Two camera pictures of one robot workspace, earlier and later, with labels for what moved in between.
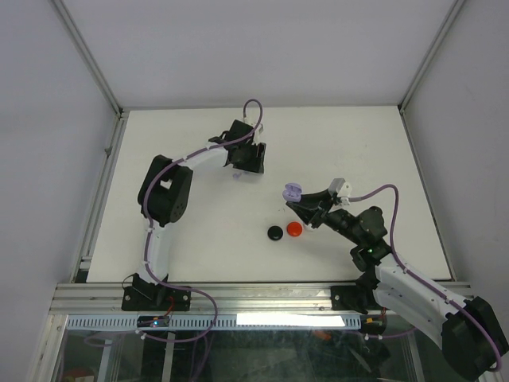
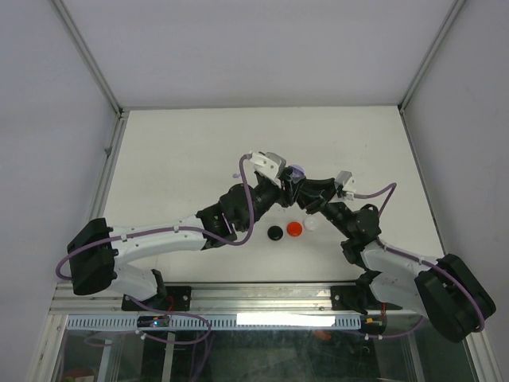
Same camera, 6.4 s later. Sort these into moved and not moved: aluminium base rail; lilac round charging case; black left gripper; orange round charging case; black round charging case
Moved: lilac round charging case; black left gripper
Not moved: black round charging case; aluminium base rail; orange round charging case
